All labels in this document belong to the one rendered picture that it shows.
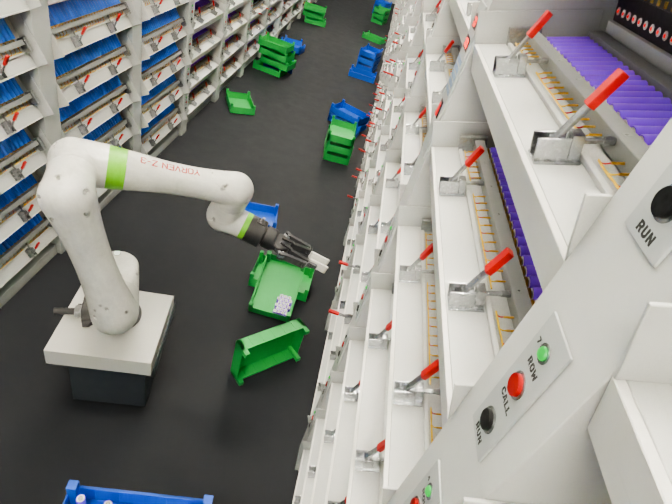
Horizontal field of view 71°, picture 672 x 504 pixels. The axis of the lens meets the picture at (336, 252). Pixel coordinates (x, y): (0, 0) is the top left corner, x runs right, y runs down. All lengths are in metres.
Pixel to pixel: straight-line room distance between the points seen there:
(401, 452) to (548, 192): 0.38
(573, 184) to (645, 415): 0.23
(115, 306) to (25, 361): 0.76
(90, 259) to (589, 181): 1.15
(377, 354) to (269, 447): 0.98
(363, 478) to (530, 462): 0.54
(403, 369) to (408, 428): 0.10
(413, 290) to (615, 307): 0.60
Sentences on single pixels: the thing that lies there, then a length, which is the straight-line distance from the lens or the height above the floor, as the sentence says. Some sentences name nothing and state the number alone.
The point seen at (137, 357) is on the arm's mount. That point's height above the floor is 0.34.
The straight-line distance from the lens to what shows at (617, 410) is 0.28.
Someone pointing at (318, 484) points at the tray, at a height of 0.54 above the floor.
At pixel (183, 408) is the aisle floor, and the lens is 1.95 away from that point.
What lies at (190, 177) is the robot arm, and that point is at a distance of 1.40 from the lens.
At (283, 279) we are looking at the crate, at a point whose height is 0.08.
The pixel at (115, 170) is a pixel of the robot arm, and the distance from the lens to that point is 1.37.
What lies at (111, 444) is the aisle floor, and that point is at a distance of 1.90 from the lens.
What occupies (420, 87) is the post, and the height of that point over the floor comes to 1.21.
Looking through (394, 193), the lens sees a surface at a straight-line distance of 1.54.
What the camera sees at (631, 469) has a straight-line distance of 0.27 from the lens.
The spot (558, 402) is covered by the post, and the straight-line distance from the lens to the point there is 0.31.
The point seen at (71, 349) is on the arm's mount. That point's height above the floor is 0.34.
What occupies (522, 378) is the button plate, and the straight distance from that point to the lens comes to 0.35.
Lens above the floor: 1.66
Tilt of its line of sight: 37 degrees down
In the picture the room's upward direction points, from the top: 19 degrees clockwise
